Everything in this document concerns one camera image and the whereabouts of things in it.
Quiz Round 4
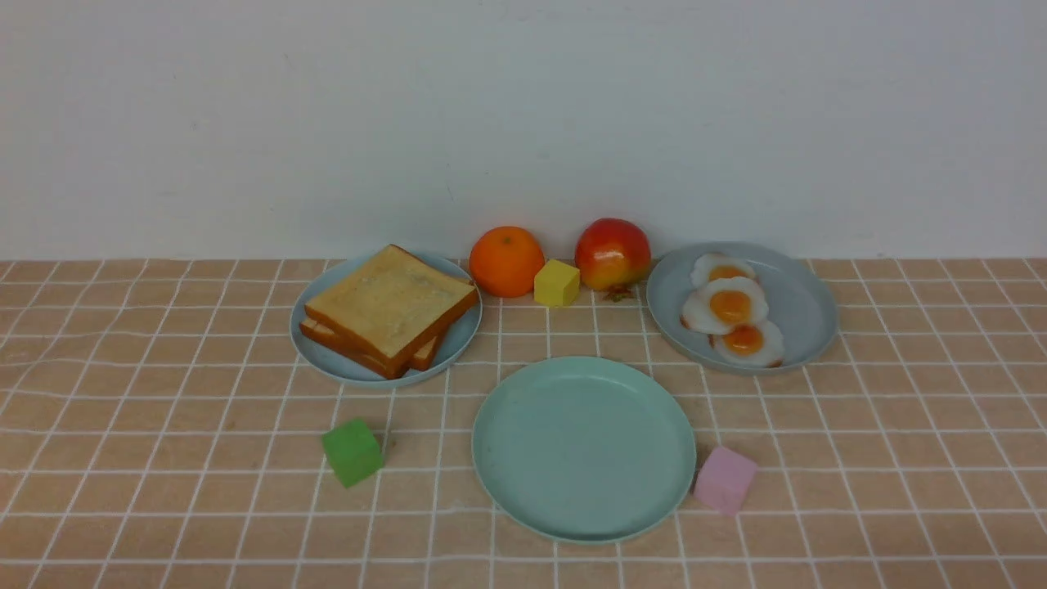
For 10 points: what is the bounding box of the green cube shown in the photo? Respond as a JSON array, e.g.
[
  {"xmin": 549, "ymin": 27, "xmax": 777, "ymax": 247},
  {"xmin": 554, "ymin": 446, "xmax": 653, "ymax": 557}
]
[{"xmin": 321, "ymin": 418, "xmax": 384, "ymax": 488}]

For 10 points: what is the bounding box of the pink cube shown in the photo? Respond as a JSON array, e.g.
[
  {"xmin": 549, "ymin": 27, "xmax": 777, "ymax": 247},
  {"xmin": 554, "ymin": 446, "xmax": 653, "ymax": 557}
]
[{"xmin": 693, "ymin": 445, "xmax": 757, "ymax": 517}]

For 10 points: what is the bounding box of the fried egg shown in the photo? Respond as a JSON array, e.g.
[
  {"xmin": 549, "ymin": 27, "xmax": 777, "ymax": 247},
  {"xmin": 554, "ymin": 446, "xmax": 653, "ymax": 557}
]
[
  {"xmin": 690, "ymin": 251, "xmax": 759, "ymax": 290},
  {"xmin": 680, "ymin": 277, "xmax": 768, "ymax": 335},
  {"xmin": 708, "ymin": 321, "xmax": 785, "ymax": 369}
]

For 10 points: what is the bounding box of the red apple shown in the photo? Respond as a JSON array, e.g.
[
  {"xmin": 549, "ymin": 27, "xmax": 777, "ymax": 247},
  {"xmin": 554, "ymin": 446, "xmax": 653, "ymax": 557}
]
[{"xmin": 573, "ymin": 218, "xmax": 652, "ymax": 294}]

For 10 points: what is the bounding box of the yellow cube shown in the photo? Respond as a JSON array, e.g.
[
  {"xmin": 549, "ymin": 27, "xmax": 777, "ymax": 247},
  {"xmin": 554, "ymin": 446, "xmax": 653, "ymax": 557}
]
[{"xmin": 533, "ymin": 259, "xmax": 581, "ymax": 307}]

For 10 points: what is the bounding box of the grey egg plate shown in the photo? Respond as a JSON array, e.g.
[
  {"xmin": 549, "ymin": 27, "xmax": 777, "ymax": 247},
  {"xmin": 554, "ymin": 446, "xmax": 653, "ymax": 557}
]
[{"xmin": 646, "ymin": 241, "xmax": 838, "ymax": 375}]

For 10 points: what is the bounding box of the teal centre plate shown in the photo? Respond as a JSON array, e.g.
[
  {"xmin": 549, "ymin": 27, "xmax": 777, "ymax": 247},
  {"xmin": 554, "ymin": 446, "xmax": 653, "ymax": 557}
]
[{"xmin": 471, "ymin": 357, "xmax": 699, "ymax": 545}]

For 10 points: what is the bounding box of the orange fruit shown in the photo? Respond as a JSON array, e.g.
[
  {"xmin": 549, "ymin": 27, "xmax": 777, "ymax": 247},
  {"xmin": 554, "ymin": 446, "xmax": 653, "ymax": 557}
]
[{"xmin": 468, "ymin": 225, "xmax": 545, "ymax": 298}]

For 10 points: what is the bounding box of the light blue bread plate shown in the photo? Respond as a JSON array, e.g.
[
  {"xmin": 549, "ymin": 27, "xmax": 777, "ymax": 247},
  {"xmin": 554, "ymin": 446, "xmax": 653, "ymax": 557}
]
[{"xmin": 289, "ymin": 247, "xmax": 483, "ymax": 390}]

